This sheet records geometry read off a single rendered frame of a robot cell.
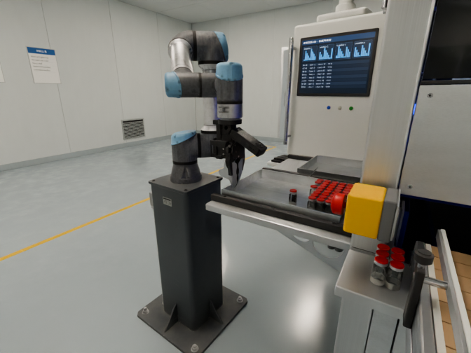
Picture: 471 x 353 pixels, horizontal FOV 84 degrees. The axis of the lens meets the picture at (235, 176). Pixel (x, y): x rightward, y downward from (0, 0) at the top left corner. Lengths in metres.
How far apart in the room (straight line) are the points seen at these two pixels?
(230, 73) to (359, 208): 0.48
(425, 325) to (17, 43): 5.65
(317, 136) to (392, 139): 1.11
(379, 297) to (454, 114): 0.31
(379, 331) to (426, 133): 0.43
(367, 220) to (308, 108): 1.22
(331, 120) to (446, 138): 1.09
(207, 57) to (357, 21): 0.78
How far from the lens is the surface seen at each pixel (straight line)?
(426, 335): 0.40
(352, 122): 1.56
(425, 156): 0.55
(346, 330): 0.75
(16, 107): 5.55
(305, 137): 1.66
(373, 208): 0.48
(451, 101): 0.54
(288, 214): 0.68
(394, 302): 0.52
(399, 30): 0.54
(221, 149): 0.79
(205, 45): 1.19
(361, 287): 0.52
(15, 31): 5.69
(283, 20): 6.80
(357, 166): 1.24
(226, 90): 0.75
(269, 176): 0.99
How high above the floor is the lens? 1.19
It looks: 18 degrees down
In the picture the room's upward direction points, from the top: straight up
